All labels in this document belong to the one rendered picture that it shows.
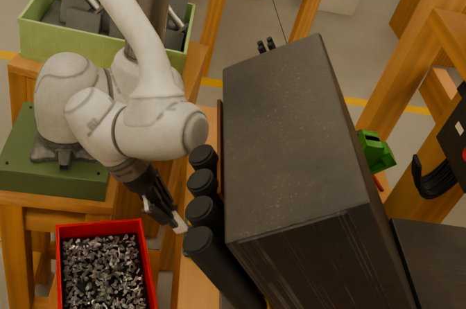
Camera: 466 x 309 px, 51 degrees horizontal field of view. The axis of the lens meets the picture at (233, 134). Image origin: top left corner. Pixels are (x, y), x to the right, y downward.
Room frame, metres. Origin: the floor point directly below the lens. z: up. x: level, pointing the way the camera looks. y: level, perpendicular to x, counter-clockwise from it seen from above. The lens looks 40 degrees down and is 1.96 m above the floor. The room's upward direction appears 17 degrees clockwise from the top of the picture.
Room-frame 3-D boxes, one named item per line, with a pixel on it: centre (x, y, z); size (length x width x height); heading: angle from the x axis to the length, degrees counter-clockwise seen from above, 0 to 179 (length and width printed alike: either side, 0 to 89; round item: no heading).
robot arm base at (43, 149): (0.97, 0.45, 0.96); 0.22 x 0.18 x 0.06; 23
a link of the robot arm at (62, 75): (0.99, 0.45, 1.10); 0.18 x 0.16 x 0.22; 122
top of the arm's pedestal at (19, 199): (0.99, 0.45, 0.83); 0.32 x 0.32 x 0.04; 14
